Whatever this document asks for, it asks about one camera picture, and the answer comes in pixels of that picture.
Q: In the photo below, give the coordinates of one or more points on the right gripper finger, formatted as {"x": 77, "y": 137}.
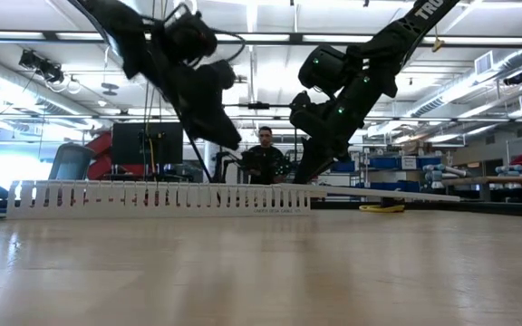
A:
{"x": 315, "y": 163}

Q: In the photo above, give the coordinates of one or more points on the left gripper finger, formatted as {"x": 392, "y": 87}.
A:
{"x": 220, "y": 131}

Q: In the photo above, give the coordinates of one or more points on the white raceway cover strip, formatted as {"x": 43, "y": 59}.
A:
{"x": 379, "y": 193}

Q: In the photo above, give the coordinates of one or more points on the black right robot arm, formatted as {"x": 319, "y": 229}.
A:
{"x": 379, "y": 59}

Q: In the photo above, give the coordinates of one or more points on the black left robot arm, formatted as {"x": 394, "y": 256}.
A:
{"x": 120, "y": 27}

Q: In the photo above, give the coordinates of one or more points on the black overhead gantry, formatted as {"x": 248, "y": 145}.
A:
{"x": 258, "y": 106}

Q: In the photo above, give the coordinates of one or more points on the person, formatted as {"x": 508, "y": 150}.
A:
{"x": 265, "y": 158}

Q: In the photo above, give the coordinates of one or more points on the shelf with blue bins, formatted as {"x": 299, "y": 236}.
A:
{"x": 383, "y": 163}

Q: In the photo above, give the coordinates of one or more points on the black background monitor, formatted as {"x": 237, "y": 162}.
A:
{"x": 129, "y": 145}

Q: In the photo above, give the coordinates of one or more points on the red cart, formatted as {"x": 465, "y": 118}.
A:
{"x": 100, "y": 149}

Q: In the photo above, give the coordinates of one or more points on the wooden workbench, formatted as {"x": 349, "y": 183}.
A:
{"x": 496, "y": 180}

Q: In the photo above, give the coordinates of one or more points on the small black ceiling device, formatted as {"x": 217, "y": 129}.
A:
{"x": 514, "y": 79}

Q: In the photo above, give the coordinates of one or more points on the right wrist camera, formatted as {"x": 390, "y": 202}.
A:
{"x": 308, "y": 120}

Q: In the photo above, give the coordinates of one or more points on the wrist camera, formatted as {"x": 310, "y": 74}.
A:
{"x": 308, "y": 120}
{"x": 218, "y": 74}

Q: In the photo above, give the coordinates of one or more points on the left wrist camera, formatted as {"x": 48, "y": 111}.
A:
{"x": 218, "y": 74}

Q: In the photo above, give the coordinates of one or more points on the black aluminium table frame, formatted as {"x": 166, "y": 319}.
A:
{"x": 469, "y": 209}

